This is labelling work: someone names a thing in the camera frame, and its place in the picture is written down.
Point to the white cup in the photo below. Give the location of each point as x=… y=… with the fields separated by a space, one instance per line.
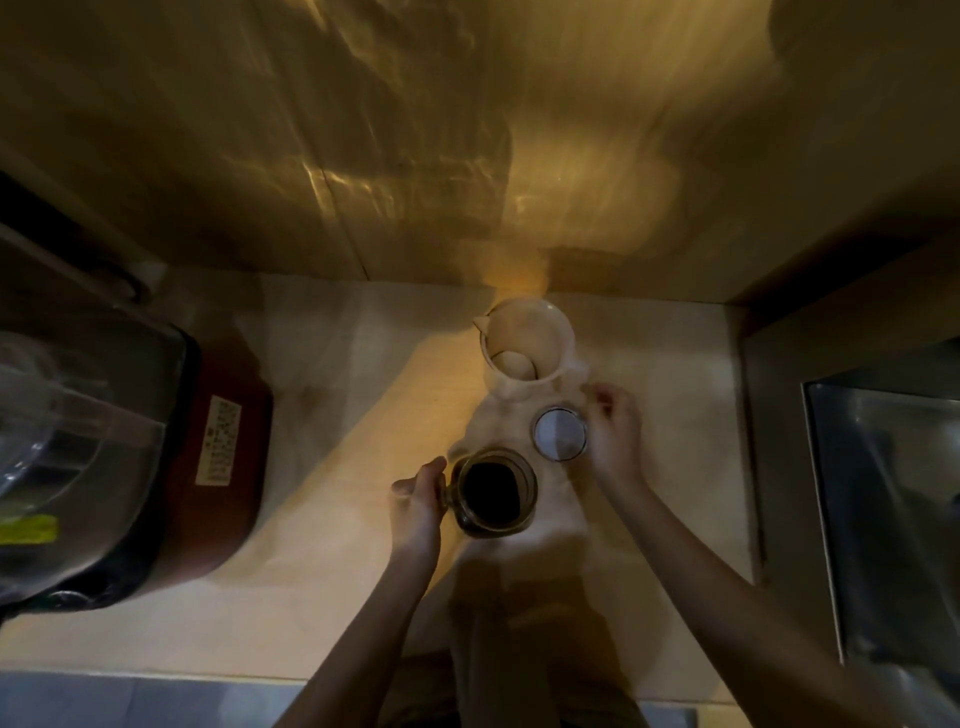
x=529 y=337

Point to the olive clothing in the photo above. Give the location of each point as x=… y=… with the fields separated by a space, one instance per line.
x=525 y=660

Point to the clear glass jar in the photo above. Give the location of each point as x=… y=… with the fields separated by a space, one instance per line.
x=525 y=517

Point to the person's right hand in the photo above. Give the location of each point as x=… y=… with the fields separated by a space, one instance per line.
x=619 y=442

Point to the person's left forearm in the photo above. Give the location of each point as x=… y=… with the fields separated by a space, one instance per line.
x=360 y=645

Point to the person's right forearm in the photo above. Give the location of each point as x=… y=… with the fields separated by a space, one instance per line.
x=735 y=622

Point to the red blender base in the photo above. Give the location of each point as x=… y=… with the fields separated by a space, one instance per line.
x=240 y=517

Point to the stainless steel sink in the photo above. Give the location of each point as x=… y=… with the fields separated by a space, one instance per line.
x=885 y=510

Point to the person's left hand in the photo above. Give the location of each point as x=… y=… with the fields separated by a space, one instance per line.
x=416 y=517

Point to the round metal jar lid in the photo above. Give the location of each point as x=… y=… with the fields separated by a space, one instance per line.
x=559 y=435

